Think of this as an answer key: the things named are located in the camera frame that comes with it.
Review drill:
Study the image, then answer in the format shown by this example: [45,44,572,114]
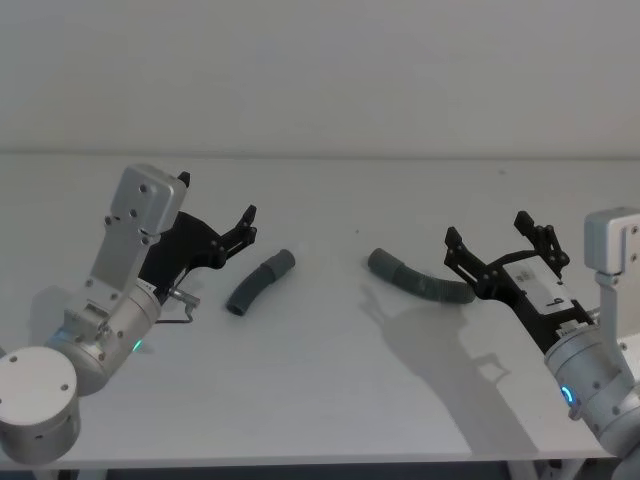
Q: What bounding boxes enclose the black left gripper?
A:
[136,170,259,297]

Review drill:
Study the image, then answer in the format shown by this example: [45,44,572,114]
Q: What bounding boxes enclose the short curved grey hose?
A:
[224,248,297,318]

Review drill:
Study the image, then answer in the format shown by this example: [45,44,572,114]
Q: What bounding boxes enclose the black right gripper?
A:
[442,210,597,352]

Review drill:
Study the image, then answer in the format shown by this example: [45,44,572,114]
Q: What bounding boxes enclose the thin dark cable silver plug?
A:
[153,287,202,326]

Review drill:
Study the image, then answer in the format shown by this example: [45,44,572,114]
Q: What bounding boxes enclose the long ribbed grey hose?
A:
[367,248,476,306]

